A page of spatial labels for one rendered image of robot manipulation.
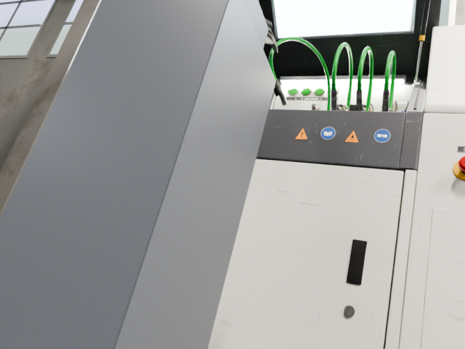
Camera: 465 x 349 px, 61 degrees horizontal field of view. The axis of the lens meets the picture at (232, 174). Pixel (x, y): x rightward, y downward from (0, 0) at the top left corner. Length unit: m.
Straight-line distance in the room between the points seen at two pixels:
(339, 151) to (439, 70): 0.61
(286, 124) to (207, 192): 0.63
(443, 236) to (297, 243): 0.32
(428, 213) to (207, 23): 0.66
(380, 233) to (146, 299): 0.64
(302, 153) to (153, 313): 0.71
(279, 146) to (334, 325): 0.48
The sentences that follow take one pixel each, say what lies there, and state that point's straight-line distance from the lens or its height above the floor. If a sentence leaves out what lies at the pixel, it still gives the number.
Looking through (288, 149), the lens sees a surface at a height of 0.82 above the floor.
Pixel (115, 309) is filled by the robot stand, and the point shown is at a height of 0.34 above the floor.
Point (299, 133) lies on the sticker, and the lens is 1.12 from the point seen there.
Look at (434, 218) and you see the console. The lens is 1.00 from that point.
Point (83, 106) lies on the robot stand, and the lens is 0.61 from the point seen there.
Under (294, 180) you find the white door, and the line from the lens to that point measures 1.06.
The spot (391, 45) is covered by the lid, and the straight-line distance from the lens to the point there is 1.82.
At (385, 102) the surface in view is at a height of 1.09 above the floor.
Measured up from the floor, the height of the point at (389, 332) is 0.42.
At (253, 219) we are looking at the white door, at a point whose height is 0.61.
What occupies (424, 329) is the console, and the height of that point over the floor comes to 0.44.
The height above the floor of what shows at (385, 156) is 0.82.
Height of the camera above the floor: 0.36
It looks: 19 degrees up
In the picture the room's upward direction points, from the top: 15 degrees clockwise
